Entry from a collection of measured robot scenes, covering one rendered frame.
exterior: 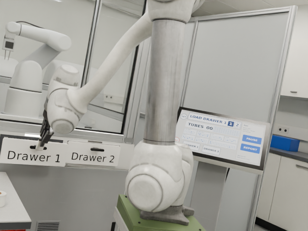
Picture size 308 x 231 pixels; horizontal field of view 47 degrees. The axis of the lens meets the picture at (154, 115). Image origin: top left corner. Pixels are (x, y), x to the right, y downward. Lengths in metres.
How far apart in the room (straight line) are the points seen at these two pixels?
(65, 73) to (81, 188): 0.76
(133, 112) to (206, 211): 0.68
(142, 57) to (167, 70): 0.90
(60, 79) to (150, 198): 0.59
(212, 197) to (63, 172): 0.81
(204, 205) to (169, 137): 1.00
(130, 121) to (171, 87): 0.90
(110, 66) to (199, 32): 2.21
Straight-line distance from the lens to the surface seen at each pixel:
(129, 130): 1.94
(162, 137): 1.06
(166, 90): 1.05
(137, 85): 1.93
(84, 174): 1.90
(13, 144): 1.67
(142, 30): 1.28
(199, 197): 2.02
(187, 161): 1.25
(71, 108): 1.24
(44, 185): 1.86
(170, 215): 1.30
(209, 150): 1.89
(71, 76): 1.35
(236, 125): 2.00
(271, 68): 2.78
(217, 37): 3.21
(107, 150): 1.89
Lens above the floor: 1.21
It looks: 3 degrees down
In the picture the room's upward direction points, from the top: 10 degrees clockwise
